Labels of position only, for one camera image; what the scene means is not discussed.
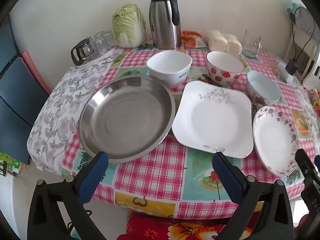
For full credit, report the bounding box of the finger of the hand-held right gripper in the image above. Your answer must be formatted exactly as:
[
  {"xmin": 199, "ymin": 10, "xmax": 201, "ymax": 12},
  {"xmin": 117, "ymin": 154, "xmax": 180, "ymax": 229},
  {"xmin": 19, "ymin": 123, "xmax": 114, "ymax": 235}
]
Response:
[{"xmin": 295, "ymin": 149, "xmax": 320, "ymax": 183}]

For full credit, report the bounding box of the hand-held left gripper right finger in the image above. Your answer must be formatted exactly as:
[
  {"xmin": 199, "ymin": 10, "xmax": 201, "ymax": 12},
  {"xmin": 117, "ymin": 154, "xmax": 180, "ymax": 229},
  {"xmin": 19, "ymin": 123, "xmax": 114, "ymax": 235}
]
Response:
[{"xmin": 212, "ymin": 151, "xmax": 294, "ymax": 240}]

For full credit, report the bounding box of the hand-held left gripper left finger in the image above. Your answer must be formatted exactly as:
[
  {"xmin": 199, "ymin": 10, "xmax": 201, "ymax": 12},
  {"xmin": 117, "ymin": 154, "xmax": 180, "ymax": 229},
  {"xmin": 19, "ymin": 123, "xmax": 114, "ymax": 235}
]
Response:
[{"xmin": 27, "ymin": 151, "xmax": 118, "ymax": 240}]

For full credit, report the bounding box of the floral rim round plate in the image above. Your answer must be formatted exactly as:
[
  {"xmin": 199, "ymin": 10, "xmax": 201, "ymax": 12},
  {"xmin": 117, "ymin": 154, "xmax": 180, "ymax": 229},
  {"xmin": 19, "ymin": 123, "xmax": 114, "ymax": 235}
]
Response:
[{"xmin": 252, "ymin": 105, "xmax": 300, "ymax": 177}]

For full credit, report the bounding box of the white square plate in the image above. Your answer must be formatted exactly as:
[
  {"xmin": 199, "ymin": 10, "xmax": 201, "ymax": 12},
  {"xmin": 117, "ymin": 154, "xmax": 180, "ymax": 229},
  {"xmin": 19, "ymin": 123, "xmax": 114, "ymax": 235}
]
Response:
[{"xmin": 171, "ymin": 80, "xmax": 252, "ymax": 159}]

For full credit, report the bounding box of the stainless steel round plate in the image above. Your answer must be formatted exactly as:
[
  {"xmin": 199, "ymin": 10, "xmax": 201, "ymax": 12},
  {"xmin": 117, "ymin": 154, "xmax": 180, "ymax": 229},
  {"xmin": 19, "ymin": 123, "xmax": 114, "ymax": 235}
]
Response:
[{"xmin": 78, "ymin": 75, "xmax": 176, "ymax": 164}]

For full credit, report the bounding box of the strawberry print bowl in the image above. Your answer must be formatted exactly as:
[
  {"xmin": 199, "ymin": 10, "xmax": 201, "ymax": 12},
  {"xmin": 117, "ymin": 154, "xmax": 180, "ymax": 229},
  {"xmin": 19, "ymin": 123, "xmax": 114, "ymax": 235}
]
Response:
[{"xmin": 206, "ymin": 51, "xmax": 245, "ymax": 87}]

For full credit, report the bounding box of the white square bowl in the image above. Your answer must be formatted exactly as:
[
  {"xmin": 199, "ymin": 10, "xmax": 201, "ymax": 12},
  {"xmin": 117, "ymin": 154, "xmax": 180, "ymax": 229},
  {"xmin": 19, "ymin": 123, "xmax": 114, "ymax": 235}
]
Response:
[{"xmin": 146, "ymin": 50, "xmax": 193, "ymax": 89}]

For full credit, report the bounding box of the red yellow snack packet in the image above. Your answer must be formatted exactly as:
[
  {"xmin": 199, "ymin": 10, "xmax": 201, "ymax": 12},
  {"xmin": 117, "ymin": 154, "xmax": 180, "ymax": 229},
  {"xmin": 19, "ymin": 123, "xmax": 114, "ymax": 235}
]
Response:
[{"xmin": 309, "ymin": 88, "xmax": 320, "ymax": 117}]

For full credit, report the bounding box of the pink plaid printed tablecloth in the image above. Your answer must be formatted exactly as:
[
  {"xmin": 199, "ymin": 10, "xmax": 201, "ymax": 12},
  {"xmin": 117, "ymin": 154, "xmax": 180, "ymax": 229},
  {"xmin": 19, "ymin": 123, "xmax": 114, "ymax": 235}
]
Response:
[{"xmin": 61, "ymin": 39, "xmax": 320, "ymax": 220}]

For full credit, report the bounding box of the red floral cushion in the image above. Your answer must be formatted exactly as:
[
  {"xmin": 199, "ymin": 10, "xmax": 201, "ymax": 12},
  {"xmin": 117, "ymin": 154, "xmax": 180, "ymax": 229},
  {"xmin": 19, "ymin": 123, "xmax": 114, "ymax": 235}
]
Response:
[{"xmin": 124, "ymin": 211, "xmax": 258, "ymax": 240}]

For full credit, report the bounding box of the grey floral cloth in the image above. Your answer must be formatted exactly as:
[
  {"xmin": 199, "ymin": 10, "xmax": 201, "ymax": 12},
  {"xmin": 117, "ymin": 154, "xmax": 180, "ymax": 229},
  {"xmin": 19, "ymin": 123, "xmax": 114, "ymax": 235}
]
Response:
[{"xmin": 27, "ymin": 47, "xmax": 320, "ymax": 173}]

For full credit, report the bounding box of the green printed box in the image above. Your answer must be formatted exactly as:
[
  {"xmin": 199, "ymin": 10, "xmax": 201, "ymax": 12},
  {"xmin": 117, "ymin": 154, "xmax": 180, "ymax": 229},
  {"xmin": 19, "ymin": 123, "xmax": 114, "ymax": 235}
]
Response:
[{"xmin": 0, "ymin": 151, "xmax": 27, "ymax": 178}]

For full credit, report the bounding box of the white power strip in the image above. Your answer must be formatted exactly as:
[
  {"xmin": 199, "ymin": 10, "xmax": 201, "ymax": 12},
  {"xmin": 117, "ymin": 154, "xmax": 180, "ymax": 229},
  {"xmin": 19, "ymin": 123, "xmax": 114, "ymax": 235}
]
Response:
[{"xmin": 277, "ymin": 61, "xmax": 297, "ymax": 84}]

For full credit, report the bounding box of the small white bowl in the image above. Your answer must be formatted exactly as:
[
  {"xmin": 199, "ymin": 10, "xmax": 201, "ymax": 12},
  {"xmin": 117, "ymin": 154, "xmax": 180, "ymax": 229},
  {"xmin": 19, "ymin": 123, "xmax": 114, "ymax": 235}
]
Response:
[{"xmin": 246, "ymin": 70, "xmax": 281, "ymax": 105}]

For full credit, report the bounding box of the black charger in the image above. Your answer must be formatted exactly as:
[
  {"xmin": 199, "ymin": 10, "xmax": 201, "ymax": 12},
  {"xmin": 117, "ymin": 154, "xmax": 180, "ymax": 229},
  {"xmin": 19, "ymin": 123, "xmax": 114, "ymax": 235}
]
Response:
[{"xmin": 286, "ymin": 59, "xmax": 298, "ymax": 75}]

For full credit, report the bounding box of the white chair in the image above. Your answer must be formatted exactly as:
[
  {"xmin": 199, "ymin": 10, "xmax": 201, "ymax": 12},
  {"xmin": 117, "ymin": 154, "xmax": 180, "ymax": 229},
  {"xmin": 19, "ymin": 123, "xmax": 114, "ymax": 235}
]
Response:
[{"xmin": 285, "ymin": 25, "xmax": 320, "ymax": 88}]

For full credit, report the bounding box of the dark blue cabinet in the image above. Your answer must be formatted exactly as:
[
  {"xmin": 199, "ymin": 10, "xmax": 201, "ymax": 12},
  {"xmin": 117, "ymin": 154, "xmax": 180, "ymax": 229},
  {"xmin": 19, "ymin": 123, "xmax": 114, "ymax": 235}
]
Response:
[{"xmin": 0, "ymin": 25, "xmax": 50, "ymax": 165}]

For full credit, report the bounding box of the pink board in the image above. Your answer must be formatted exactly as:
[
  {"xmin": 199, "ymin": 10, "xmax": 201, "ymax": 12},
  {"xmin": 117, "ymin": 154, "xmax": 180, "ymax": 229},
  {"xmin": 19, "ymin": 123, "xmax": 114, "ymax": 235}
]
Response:
[{"xmin": 21, "ymin": 50, "xmax": 52, "ymax": 95}]

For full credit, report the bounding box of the clear glass mug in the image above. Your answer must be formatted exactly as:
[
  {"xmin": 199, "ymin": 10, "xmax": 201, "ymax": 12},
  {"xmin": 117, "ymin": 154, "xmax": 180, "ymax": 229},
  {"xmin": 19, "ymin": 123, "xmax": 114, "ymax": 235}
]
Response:
[{"xmin": 242, "ymin": 29, "xmax": 262, "ymax": 58}]

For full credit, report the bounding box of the bag of steamed buns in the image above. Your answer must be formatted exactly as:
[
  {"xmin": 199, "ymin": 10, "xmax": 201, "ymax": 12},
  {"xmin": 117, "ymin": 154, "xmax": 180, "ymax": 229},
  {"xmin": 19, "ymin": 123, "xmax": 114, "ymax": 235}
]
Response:
[{"xmin": 208, "ymin": 29, "xmax": 243, "ymax": 55}]

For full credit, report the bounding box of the teal grey patterned cushion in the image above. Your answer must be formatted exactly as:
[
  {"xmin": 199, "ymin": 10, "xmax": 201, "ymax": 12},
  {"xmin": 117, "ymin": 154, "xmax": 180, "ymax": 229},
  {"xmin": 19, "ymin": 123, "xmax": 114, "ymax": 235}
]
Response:
[{"xmin": 287, "ymin": 2, "xmax": 318, "ymax": 34}]

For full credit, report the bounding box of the orange snack packet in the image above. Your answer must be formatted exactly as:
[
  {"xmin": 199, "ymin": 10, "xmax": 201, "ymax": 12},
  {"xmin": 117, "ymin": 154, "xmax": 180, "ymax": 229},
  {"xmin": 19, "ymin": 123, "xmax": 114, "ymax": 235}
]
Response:
[{"xmin": 182, "ymin": 30, "xmax": 209, "ymax": 49}]

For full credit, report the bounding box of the napa cabbage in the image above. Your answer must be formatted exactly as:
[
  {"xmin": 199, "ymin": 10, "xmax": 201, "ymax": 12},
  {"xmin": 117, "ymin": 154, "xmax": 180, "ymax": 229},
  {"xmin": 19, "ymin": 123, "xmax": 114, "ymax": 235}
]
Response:
[{"xmin": 112, "ymin": 4, "xmax": 147, "ymax": 48}]

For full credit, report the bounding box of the stainless steel thermos jug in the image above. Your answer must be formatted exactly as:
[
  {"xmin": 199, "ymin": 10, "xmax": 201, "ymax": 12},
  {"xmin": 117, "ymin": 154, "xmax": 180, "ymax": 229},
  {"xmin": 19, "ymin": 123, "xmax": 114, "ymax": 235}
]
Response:
[{"xmin": 149, "ymin": 0, "xmax": 182, "ymax": 50}]

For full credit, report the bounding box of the black cable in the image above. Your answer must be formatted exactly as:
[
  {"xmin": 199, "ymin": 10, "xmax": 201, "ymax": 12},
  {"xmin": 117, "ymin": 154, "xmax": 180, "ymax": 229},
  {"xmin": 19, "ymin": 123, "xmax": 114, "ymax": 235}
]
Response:
[{"xmin": 291, "ymin": 6, "xmax": 316, "ymax": 63}]

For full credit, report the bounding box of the glass teapot black handle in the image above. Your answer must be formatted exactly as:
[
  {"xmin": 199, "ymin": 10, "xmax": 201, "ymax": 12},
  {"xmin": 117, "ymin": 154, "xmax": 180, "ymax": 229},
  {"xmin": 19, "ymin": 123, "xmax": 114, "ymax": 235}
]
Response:
[{"xmin": 71, "ymin": 37, "xmax": 97, "ymax": 66}]

